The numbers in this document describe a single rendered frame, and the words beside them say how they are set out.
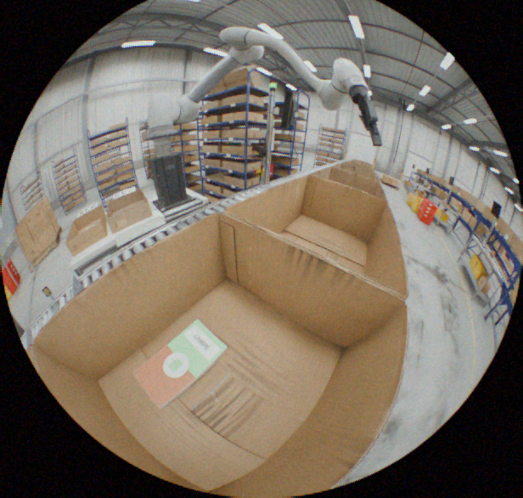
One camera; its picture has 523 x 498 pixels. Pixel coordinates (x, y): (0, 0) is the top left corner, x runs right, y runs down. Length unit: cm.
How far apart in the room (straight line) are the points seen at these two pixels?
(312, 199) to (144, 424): 74
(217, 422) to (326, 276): 27
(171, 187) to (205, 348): 95
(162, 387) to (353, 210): 65
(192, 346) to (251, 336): 10
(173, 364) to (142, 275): 15
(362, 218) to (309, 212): 20
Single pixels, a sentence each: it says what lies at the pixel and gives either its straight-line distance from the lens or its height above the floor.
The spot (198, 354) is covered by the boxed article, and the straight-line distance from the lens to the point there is 28.
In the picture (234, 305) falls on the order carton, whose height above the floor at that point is 89.
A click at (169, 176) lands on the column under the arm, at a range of 105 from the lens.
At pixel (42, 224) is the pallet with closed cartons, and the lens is 447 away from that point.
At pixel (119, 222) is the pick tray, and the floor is 80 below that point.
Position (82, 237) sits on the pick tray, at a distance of 109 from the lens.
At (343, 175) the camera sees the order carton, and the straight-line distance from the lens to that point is 94.
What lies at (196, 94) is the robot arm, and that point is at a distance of 115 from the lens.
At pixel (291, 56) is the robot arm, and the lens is 85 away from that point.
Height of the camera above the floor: 116
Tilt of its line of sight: 37 degrees down
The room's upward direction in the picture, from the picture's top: 4 degrees clockwise
